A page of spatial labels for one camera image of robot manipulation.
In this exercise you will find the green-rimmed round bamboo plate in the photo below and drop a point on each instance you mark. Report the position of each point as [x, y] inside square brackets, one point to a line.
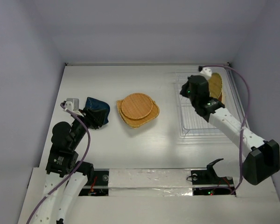
[216, 86]

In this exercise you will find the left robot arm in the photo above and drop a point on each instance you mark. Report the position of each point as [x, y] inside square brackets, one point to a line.
[65, 175]

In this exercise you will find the clear wire dish rack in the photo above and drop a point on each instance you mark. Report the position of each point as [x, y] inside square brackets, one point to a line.
[192, 125]

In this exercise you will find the round woven bamboo plate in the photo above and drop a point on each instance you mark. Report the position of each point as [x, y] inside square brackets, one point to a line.
[136, 106]

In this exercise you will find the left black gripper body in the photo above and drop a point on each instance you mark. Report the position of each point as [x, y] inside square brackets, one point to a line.
[92, 122]

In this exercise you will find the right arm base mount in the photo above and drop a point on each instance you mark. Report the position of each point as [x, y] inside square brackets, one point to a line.
[206, 184]

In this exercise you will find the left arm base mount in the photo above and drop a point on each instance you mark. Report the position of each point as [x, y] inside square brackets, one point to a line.
[98, 186]

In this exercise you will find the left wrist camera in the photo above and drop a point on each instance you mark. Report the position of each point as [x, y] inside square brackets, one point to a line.
[71, 104]

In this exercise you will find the blue triangular plate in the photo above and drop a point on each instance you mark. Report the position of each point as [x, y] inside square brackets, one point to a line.
[96, 104]

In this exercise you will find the triangular woven bamboo plate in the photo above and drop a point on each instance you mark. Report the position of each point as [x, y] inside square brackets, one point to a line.
[136, 123]

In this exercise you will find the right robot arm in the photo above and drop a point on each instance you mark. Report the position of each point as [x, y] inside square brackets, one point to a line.
[261, 157]

